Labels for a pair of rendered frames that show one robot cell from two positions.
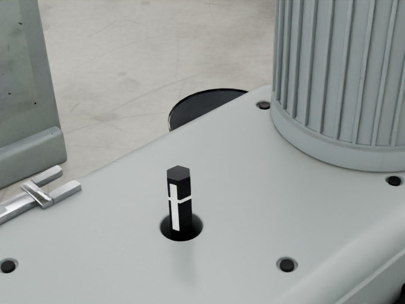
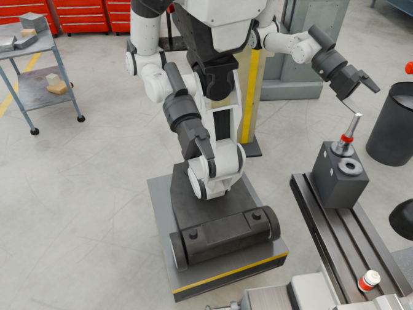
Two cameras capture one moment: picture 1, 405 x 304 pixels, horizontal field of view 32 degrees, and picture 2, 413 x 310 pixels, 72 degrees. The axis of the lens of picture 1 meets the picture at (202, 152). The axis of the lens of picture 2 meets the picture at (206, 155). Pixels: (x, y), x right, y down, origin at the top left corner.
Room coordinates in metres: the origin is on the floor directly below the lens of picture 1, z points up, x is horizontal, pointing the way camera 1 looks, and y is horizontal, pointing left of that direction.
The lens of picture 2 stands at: (-0.17, 0.34, 1.92)
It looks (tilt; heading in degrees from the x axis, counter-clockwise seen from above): 45 degrees down; 32
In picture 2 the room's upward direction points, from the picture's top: straight up
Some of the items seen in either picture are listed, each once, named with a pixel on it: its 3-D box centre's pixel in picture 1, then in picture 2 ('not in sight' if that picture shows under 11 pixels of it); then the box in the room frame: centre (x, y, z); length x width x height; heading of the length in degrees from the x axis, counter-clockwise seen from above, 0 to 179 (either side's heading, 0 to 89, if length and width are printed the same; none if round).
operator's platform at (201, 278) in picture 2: not in sight; (209, 228); (0.70, 0.86, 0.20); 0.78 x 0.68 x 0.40; 51
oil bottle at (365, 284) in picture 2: not in sight; (370, 279); (0.43, 0.08, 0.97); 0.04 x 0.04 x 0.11
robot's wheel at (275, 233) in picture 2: not in sight; (268, 223); (0.76, 0.50, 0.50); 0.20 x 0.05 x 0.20; 51
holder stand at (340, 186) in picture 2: not in sight; (337, 173); (0.80, 0.29, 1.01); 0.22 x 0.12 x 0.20; 30
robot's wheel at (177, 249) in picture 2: not in sight; (177, 251); (0.35, 0.84, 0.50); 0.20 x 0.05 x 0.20; 51
